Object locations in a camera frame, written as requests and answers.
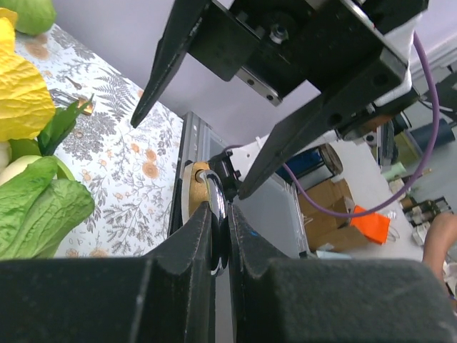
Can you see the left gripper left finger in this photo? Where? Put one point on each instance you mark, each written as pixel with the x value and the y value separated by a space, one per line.
pixel 164 296

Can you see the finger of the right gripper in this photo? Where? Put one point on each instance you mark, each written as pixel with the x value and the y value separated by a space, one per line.
pixel 181 28

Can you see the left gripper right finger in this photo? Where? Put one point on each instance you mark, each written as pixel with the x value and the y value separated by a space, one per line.
pixel 276 298

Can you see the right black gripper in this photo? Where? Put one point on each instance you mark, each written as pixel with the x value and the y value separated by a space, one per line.
pixel 275 46

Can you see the large brass padlock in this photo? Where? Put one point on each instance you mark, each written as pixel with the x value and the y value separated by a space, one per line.
pixel 207 200

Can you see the small brass padlock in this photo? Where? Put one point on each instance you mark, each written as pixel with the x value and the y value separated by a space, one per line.
pixel 61 98

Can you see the orange bag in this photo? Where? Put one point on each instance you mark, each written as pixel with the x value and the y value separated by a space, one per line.
pixel 371 228

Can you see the round green cabbage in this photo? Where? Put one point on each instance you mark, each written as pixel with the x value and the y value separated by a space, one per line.
pixel 35 17

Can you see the large napa cabbage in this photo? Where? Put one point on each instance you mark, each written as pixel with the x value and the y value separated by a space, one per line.
pixel 38 209

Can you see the green bok choy leaves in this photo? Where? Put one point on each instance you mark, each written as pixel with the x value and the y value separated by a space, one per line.
pixel 49 138

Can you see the yellow leaf cabbage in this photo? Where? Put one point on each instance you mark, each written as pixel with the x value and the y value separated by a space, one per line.
pixel 26 104

